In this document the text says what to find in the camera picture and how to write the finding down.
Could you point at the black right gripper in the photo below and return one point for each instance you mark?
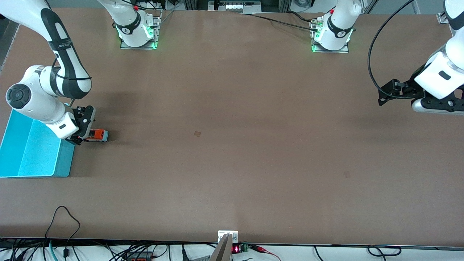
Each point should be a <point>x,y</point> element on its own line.
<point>80,127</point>

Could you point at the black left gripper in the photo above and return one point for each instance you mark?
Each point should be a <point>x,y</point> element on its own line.
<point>410,88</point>

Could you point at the orange toy bus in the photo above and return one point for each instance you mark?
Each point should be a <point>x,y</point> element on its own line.
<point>98,135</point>

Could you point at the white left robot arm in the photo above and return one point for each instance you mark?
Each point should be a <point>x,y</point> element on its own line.
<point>440,76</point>

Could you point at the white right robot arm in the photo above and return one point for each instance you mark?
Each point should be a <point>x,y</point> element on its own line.
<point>69,65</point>

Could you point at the blue plastic box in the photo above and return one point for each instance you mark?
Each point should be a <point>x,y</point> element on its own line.
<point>32,156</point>

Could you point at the red power strip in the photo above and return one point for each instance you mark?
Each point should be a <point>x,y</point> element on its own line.
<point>139,258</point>

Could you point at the grey device with white lights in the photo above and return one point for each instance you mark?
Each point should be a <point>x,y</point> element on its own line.
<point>235,6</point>

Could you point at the red digit display module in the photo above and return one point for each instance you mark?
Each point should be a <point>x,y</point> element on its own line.
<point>236,249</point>

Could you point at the red clip leads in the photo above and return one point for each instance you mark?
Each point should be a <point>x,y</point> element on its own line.
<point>259,248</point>

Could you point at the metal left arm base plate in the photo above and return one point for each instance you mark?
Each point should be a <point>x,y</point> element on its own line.
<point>330,51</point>

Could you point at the grey metal corner bracket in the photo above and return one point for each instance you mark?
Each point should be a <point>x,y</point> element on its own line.
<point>442,17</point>

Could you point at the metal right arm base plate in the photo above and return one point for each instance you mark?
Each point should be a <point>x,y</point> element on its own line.
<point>137,47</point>

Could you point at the white mounting bracket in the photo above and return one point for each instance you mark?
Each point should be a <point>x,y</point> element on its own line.
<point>227,232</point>

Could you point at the grey metal camera bar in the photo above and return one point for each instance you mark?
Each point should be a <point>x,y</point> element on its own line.
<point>222,252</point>

